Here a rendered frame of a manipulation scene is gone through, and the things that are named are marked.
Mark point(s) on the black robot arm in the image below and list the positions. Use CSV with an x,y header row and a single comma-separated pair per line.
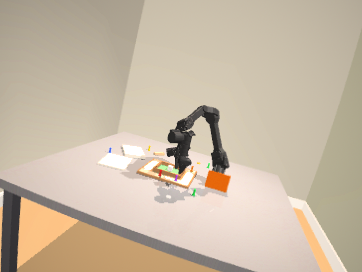
x,y
219,157

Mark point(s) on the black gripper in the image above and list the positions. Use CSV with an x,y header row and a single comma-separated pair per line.
x,y
182,161

